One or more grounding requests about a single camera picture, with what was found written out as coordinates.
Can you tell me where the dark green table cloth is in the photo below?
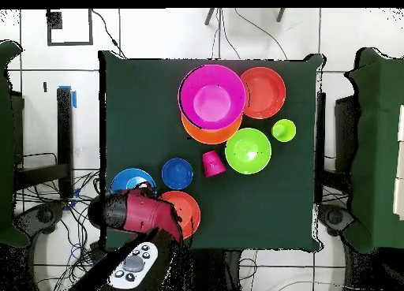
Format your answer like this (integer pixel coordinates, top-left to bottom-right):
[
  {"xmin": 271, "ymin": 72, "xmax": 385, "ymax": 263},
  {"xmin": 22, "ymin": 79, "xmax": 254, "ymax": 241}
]
[{"xmin": 97, "ymin": 50, "xmax": 326, "ymax": 252}]

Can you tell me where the black power brick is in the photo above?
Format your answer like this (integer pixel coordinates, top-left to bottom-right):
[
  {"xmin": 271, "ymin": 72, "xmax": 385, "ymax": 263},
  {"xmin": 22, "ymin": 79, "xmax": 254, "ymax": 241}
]
[{"xmin": 89, "ymin": 240, "xmax": 110, "ymax": 265}]

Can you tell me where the black pedestal foot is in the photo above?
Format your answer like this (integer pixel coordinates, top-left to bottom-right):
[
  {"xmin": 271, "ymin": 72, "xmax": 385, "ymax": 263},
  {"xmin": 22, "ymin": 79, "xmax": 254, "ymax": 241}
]
[
  {"xmin": 318, "ymin": 203, "xmax": 354, "ymax": 237},
  {"xmin": 13, "ymin": 201, "xmax": 67, "ymax": 238}
]

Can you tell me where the green clothed side table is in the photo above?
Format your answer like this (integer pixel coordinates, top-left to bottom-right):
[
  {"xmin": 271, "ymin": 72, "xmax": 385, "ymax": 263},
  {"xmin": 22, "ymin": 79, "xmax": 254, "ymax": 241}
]
[
  {"xmin": 0, "ymin": 39, "xmax": 31, "ymax": 248},
  {"xmin": 343, "ymin": 47, "xmax": 404, "ymax": 255}
]

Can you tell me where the small dark blue bowl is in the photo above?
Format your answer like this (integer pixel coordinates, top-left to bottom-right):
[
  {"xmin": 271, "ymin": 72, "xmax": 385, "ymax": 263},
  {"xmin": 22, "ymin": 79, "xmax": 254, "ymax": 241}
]
[{"xmin": 161, "ymin": 157, "xmax": 194, "ymax": 191}]

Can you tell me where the black metal stand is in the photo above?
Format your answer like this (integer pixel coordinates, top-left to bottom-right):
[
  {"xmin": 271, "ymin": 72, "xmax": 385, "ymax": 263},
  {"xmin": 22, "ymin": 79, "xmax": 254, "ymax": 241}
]
[{"xmin": 12, "ymin": 87, "xmax": 75, "ymax": 200}]

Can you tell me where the light green cup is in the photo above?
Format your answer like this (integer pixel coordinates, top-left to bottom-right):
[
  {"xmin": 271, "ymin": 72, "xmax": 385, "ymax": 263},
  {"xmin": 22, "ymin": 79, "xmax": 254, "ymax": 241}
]
[{"xmin": 271, "ymin": 118, "xmax": 297, "ymax": 143}]

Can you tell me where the green bowl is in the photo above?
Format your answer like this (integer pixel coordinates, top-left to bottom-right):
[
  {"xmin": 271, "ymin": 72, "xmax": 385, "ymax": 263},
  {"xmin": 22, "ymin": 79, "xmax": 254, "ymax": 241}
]
[{"xmin": 224, "ymin": 127, "xmax": 272, "ymax": 175}]

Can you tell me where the black floor cable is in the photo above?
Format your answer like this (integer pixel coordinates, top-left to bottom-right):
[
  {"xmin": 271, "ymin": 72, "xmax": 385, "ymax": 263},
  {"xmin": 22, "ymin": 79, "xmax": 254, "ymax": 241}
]
[
  {"xmin": 91, "ymin": 8, "xmax": 127, "ymax": 59},
  {"xmin": 233, "ymin": 8, "xmax": 289, "ymax": 61}
]

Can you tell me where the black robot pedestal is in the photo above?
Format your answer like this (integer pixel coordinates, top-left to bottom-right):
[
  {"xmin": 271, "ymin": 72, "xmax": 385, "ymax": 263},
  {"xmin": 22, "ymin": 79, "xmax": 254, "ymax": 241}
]
[{"xmin": 192, "ymin": 249, "xmax": 242, "ymax": 291}]

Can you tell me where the raspberry red cup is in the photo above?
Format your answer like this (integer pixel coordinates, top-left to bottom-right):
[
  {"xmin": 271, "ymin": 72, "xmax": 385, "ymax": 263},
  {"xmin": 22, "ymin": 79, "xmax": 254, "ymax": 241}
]
[{"xmin": 201, "ymin": 150, "xmax": 227, "ymax": 178}]

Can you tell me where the red-orange bowl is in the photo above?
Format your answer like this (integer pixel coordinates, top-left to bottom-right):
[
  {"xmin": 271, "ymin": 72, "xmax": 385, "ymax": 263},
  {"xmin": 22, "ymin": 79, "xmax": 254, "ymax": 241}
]
[
  {"xmin": 240, "ymin": 66, "xmax": 287, "ymax": 120},
  {"xmin": 159, "ymin": 190, "xmax": 202, "ymax": 241}
]

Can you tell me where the light blue bowl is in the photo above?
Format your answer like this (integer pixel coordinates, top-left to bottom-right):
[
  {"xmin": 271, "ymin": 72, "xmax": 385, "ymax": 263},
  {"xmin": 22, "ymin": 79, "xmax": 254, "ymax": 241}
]
[{"xmin": 110, "ymin": 167, "xmax": 158, "ymax": 194}]

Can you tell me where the tangle of floor cables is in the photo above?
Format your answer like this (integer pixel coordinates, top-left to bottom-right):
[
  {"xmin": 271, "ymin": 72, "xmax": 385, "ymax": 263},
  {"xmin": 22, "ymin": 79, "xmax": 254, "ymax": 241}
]
[{"xmin": 13, "ymin": 170, "xmax": 102, "ymax": 291}]

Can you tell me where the blue tape strip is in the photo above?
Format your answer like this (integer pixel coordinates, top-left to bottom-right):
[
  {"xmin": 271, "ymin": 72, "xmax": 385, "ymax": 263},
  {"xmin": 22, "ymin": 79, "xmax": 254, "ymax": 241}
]
[{"xmin": 58, "ymin": 84, "xmax": 77, "ymax": 109}]

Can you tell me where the large orange bowl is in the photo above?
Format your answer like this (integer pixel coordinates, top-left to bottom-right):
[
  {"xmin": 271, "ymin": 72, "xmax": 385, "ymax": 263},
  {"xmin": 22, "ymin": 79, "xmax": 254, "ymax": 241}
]
[{"xmin": 181, "ymin": 112, "xmax": 243, "ymax": 146}]

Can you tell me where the white box stack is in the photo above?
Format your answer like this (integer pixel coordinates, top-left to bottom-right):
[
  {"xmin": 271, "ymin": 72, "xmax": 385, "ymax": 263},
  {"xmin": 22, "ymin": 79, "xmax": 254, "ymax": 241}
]
[{"xmin": 392, "ymin": 104, "xmax": 404, "ymax": 222}]

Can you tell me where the large pink bowl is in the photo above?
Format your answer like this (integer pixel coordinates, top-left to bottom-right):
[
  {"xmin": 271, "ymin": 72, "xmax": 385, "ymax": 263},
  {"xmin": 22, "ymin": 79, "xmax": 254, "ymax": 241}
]
[{"xmin": 177, "ymin": 64, "xmax": 247, "ymax": 131}]

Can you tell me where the black square floor frame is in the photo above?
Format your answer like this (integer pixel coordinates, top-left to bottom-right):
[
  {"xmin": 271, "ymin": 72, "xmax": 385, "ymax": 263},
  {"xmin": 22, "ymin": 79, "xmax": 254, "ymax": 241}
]
[{"xmin": 46, "ymin": 8, "xmax": 95, "ymax": 47}]

